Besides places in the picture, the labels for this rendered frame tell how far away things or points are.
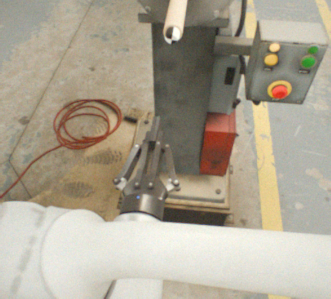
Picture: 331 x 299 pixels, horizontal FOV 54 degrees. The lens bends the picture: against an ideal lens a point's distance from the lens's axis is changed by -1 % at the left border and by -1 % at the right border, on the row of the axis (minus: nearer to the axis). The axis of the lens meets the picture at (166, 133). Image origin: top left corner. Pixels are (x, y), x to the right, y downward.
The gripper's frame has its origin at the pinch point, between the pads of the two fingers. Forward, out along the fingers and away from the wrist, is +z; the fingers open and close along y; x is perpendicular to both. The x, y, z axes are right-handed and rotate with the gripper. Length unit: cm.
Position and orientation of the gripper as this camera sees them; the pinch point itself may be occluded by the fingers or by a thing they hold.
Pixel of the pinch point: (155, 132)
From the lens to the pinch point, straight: 68.6
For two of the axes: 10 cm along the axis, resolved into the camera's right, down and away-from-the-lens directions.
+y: 9.8, -0.1, -1.8
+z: 1.1, -7.6, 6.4
